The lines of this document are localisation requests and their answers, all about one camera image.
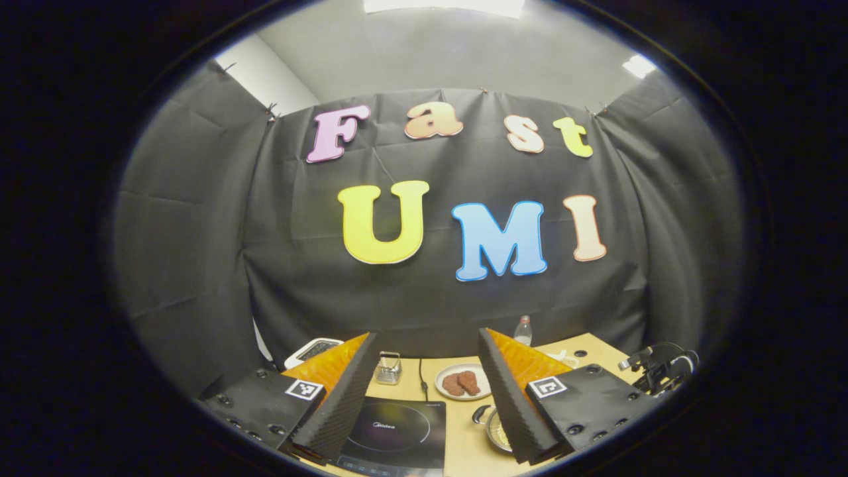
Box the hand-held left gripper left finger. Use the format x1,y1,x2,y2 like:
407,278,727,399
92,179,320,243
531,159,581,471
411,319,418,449
199,332,379,463

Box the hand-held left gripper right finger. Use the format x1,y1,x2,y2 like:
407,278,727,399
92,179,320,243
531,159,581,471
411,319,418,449
477,327,658,465

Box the stainless steel pot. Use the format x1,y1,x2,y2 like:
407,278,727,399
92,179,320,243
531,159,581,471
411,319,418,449
471,403,515,455

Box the black induction cooktop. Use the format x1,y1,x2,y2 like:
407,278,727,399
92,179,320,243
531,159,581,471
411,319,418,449
330,396,448,477

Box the white toaster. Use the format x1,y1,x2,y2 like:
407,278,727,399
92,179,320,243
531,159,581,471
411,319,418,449
284,337,346,370

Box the round white plate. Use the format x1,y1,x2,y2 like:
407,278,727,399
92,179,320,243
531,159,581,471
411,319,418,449
435,362,493,402

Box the small ceiling light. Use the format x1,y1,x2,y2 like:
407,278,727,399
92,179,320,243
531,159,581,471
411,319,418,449
622,54,657,80

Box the large ceiling light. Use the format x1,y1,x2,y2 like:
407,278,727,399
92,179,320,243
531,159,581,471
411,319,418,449
362,0,526,20

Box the metal wire basket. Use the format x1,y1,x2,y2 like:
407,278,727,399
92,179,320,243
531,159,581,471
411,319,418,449
374,350,403,386

